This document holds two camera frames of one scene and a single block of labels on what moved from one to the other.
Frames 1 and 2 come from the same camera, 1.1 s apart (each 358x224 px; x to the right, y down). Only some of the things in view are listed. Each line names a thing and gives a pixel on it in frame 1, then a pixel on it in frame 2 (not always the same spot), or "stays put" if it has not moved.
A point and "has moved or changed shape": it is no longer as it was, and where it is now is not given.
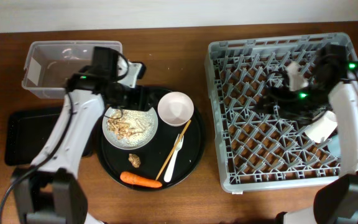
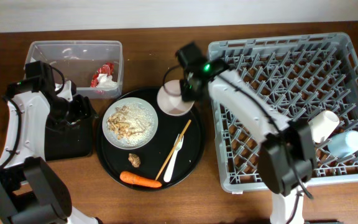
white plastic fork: [167, 175] stays put
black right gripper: [276, 93] → [185, 96]
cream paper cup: [322, 127] stays put
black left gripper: [137, 98] → [84, 111]
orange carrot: [132, 178] stays put
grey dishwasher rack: [259, 152] stays put
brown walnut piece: [135, 160] stays put
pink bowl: [176, 109] has moved or changed shape
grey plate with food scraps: [130, 129] stays put
